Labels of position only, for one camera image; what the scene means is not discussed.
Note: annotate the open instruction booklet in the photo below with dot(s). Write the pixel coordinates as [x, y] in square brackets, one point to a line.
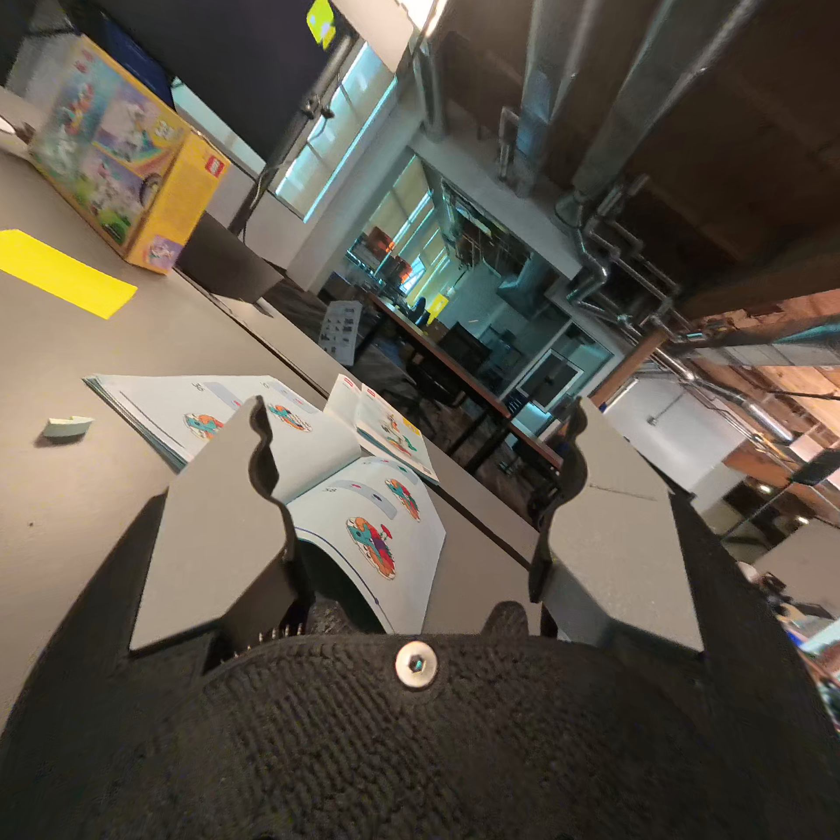
[420, 525]

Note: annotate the white printed sheet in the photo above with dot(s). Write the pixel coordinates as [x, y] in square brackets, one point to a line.
[341, 331]

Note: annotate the metal duct pipes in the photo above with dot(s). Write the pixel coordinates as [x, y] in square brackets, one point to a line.
[590, 262]

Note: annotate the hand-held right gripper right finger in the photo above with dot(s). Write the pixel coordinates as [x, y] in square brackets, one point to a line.
[617, 558]

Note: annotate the yellow-green sticker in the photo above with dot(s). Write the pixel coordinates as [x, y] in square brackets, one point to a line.
[320, 23]

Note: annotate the bright light panel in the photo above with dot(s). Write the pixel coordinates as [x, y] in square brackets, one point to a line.
[380, 33]

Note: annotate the long wooden table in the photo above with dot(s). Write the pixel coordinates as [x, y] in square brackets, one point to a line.
[459, 380]

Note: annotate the small instruction leaflet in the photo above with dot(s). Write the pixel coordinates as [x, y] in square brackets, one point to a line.
[380, 426]

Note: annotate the black office chair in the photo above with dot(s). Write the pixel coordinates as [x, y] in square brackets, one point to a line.
[433, 387]

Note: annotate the dark grey box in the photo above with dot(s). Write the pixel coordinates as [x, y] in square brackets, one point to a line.
[229, 262]

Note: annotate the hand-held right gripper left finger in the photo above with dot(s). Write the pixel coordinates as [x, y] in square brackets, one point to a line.
[216, 544]

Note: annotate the dark blue partition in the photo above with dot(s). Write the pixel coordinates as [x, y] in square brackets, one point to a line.
[229, 65]

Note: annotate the mint curved lego piece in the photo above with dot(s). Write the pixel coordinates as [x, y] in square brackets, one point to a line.
[65, 428]

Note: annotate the yellow paper sheet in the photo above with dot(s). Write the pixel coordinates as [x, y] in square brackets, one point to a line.
[59, 272]

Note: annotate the colourful lego box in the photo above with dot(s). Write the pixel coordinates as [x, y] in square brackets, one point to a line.
[131, 157]

